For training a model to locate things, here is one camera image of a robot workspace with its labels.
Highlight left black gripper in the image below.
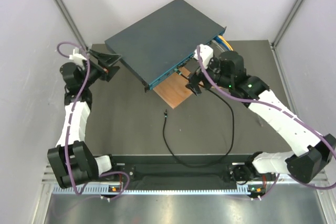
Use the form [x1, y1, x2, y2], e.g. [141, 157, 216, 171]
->
[80, 49, 121, 88]

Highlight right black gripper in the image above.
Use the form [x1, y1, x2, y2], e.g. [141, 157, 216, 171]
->
[186, 57, 233, 96]

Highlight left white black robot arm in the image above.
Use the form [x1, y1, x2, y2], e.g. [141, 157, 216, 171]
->
[47, 48, 121, 189]

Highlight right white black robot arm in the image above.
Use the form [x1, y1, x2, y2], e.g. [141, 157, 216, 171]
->
[187, 45, 335, 185]

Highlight wooden board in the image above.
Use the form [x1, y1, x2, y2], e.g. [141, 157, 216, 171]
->
[153, 67, 193, 109]

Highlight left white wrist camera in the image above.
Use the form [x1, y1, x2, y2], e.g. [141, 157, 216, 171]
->
[69, 48, 87, 69]

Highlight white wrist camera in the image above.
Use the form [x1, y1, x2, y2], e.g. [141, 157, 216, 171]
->
[69, 48, 87, 69]
[199, 44, 214, 69]

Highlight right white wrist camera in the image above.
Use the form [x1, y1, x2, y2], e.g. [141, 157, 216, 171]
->
[199, 44, 214, 69]

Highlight blue ethernet cable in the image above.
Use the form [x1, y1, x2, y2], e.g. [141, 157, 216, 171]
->
[213, 36, 229, 51]

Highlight dark blue network switch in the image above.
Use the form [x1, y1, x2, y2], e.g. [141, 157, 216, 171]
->
[104, 0, 226, 91]

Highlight yellow ethernet cable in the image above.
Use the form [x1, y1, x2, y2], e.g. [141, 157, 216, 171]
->
[216, 34, 235, 51]

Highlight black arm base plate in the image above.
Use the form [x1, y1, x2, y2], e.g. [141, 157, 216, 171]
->
[89, 154, 279, 184]

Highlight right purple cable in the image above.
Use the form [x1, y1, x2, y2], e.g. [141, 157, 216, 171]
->
[196, 45, 336, 200]

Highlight white slotted cable duct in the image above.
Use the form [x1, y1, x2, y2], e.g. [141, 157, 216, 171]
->
[52, 183, 266, 196]

